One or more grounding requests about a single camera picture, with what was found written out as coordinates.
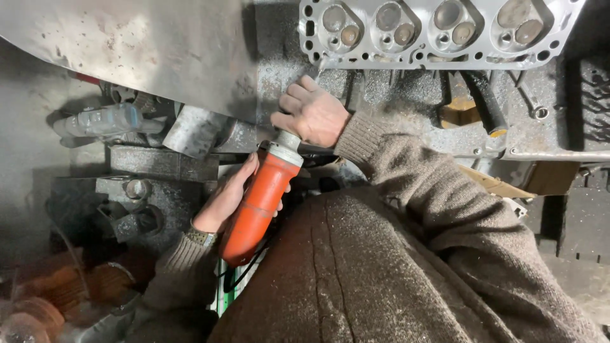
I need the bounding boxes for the grey metal machine base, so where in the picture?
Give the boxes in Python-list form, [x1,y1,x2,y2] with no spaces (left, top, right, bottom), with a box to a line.
[48,106,260,253]

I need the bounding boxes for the person's left hand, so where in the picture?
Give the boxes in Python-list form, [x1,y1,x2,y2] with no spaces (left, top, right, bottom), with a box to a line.
[192,152,292,234]

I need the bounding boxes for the metal wristwatch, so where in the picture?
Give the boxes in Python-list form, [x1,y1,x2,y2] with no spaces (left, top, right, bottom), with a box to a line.
[185,226,219,247]

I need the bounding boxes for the steel wrench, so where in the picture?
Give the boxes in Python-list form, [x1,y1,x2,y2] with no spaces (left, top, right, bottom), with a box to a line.
[508,71,550,120]

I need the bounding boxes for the person's right hand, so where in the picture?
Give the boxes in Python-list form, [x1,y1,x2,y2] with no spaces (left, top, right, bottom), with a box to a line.
[270,75,352,149]

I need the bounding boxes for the large grey sheet metal panel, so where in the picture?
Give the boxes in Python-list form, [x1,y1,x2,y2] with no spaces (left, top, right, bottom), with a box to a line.
[0,0,260,125]

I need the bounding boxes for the person's brown sweater body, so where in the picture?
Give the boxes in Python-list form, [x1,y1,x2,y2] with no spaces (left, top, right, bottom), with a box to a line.
[207,186,610,343]

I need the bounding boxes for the cardboard piece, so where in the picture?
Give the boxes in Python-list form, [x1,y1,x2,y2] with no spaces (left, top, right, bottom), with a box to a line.
[458,164,538,200]

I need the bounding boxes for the rusty orange round parts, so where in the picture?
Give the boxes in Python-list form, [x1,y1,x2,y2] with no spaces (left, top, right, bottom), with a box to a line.
[0,248,158,343]

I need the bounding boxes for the orange angle grinder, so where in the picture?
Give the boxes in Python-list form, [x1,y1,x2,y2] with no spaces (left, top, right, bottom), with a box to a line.
[219,131,305,268]

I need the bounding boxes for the grey cordless power tool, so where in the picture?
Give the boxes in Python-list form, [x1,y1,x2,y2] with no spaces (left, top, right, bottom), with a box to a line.
[52,103,166,149]

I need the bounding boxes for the black-handled tool with yellow end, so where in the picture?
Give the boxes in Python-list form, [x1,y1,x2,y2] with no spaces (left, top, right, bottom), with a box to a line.
[460,70,509,139]

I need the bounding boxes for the black power cable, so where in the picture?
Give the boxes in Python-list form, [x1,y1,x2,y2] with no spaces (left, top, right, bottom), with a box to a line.
[217,236,275,294]

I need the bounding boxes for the aluminium cylinder head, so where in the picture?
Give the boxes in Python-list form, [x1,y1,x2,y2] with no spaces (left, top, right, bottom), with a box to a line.
[297,0,588,71]

